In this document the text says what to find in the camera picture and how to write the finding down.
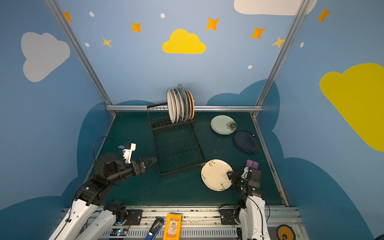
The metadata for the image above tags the dark navy plate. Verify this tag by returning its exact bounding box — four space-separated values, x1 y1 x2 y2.
233 131 260 153

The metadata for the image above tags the white plate orange sunburst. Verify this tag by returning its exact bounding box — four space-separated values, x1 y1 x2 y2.
185 90 192 121

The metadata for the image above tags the purple pink spatula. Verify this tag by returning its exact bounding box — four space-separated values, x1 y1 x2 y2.
246 160 259 170

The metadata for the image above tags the yellow black tape roll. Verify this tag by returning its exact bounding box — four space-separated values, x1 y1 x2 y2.
277 225 296 240

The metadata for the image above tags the yellow woven wicker plate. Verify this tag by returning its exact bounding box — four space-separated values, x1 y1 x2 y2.
187 90 195 120

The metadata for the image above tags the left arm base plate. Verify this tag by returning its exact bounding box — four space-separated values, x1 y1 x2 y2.
124 209 143 226

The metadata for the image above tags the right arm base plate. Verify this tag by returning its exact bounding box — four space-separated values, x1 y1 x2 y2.
219 209 240 226

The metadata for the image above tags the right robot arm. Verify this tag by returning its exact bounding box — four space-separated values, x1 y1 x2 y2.
227 167 271 240

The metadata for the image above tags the large plain green plate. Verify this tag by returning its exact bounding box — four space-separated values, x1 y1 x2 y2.
177 84 189 122

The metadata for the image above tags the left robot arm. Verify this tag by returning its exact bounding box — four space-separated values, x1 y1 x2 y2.
50 153 157 240

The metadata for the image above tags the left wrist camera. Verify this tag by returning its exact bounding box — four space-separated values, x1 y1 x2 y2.
118 143 136 164

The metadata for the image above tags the pale green floral plate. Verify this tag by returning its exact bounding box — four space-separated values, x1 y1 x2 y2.
211 115 237 135

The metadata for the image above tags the cream floral plate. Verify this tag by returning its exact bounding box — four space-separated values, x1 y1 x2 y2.
201 159 233 192

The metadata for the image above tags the orange yellow box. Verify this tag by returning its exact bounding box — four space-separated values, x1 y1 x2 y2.
163 213 182 240

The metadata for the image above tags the black wire dish rack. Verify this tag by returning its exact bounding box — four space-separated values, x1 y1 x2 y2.
147 103 206 176

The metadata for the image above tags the blue black handled tool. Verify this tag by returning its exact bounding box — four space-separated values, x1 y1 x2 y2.
145 217 164 240

